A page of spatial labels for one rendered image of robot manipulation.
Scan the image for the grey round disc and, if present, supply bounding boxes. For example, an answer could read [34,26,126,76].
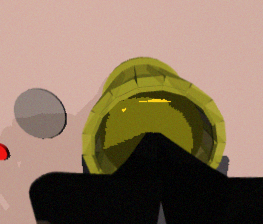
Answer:
[14,88,66,139]

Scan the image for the red button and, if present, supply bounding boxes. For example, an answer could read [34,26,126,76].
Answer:
[0,143,9,160]

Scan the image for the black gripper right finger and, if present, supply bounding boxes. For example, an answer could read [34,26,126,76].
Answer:
[154,132,263,224]

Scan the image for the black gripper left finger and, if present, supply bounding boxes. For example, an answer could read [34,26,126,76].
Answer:
[29,132,164,224]

